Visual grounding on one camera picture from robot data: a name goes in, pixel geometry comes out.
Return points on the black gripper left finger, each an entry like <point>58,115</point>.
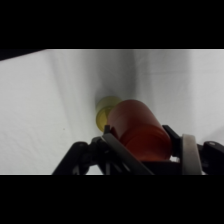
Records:
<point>100,153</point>

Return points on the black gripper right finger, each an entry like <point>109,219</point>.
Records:
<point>191,156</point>

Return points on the orange plastic cup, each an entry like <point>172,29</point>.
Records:
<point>141,128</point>

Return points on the white tablecloth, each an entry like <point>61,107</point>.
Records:
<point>40,110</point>

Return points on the yellow plastic cup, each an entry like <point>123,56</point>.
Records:
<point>102,111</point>

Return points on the black curtain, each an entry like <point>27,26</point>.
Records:
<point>16,53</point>

